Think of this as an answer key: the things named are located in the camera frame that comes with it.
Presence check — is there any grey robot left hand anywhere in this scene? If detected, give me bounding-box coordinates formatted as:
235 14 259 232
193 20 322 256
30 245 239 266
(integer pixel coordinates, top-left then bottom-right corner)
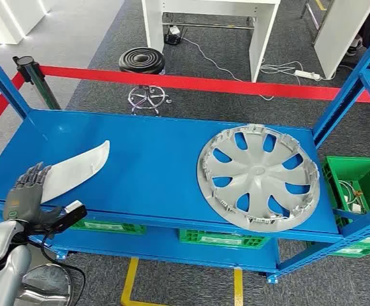
2 162 63 226

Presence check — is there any white curved plastic panel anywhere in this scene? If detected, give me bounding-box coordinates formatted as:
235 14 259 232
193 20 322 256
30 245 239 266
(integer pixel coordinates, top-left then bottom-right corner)
39 140 111 205

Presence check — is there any blue metal shelf rack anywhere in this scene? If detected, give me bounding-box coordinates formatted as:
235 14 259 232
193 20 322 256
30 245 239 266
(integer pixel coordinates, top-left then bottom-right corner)
0 18 370 284

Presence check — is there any white counter block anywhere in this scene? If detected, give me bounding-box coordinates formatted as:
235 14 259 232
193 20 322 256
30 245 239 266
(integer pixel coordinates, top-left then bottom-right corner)
0 0 57 45

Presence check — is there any black round stool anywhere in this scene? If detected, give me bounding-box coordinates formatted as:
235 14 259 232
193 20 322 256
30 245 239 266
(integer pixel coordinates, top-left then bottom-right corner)
119 47 173 115

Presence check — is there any black floor socket box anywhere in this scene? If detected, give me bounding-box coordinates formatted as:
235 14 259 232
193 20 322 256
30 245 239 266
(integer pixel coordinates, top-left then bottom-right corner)
164 25 186 45

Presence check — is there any silver wheel hubcap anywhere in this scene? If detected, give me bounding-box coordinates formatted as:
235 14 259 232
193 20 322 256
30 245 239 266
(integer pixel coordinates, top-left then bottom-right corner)
196 123 321 234

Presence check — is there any white desk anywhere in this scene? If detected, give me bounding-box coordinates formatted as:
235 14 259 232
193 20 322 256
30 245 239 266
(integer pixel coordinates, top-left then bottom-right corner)
141 0 282 83

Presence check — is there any white power strip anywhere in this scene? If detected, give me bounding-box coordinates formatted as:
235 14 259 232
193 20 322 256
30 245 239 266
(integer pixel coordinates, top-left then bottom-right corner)
294 69 322 81

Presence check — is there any open green plastic crate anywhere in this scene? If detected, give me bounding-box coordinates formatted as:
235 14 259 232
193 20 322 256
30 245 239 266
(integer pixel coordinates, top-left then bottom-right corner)
322 156 370 248

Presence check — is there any white board panel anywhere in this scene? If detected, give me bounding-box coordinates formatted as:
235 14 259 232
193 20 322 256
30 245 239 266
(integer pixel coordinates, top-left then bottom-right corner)
314 0 370 79

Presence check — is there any person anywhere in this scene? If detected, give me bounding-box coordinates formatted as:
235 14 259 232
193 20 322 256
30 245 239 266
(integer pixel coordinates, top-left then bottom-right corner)
346 0 370 58

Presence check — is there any black robot camera cable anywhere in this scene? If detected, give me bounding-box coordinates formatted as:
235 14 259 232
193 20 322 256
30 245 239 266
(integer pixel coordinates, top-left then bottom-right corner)
41 232 87 306

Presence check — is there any dark stanchion post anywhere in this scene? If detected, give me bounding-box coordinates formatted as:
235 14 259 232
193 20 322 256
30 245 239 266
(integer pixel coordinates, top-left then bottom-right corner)
13 55 61 112

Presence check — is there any white power cable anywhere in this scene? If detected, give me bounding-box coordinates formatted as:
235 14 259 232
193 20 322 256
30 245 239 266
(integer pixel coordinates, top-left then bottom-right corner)
182 37 275 102
260 60 337 82

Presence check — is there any white wire bundle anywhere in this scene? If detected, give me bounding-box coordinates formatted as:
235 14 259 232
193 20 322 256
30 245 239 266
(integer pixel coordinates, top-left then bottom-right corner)
337 180 362 214

